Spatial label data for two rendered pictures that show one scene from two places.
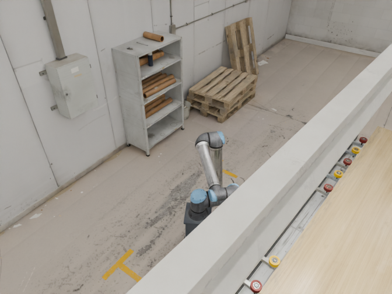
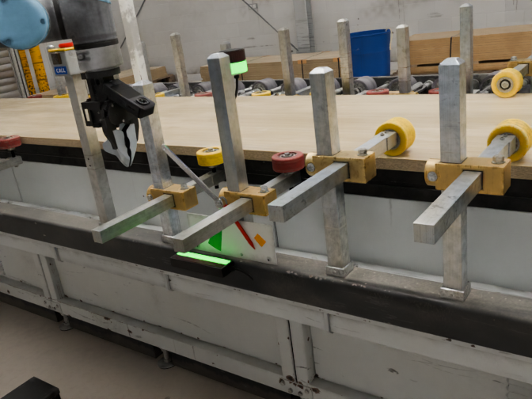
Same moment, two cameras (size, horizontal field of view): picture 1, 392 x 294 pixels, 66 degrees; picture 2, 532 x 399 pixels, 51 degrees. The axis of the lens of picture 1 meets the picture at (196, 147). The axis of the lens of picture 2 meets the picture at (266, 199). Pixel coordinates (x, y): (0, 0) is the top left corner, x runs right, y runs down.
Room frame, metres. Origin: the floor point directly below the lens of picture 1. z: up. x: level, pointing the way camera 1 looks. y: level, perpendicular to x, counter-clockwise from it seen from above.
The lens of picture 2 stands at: (1.18, 0.92, 1.29)
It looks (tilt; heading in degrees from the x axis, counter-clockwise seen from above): 20 degrees down; 267
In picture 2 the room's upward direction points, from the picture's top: 8 degrees counter-clockwise
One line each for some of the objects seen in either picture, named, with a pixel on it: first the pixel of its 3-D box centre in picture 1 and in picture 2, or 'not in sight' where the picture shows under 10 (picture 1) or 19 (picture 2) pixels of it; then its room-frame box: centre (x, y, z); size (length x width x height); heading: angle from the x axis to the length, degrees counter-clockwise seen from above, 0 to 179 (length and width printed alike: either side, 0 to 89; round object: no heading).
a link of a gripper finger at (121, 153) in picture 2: not in sight; (113, 147); (1.43, -0.31, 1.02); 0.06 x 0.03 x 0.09; 141
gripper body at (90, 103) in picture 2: not in sight; (106, 97); (1.42, -0.32, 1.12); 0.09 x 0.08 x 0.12; 141
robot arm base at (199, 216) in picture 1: (198, 209); not in sight; (1.91, -0.03, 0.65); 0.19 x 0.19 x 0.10
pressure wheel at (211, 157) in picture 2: (273, 263); (214, 168); (1.23, -0.59, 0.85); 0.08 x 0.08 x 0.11
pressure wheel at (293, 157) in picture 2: (255, 289); (290, 175); (1.04, -0.42, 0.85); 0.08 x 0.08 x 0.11
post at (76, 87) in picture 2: not in sight; (92, 154); (1.56, -0.66, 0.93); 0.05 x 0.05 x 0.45; 49
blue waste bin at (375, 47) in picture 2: not in sight; (370, 61); (-0.68, -5.90, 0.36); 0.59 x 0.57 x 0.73; 55
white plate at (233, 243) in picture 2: not in sight; (229, 237); (1.21, -0.33, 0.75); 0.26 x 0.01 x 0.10; 139
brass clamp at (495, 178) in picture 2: not in sight; (466, 174); (0.78, 0.01, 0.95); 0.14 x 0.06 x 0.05; 139
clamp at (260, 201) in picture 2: not in sight; (248, 199); (1.16, -0.32, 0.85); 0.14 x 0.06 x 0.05; 139
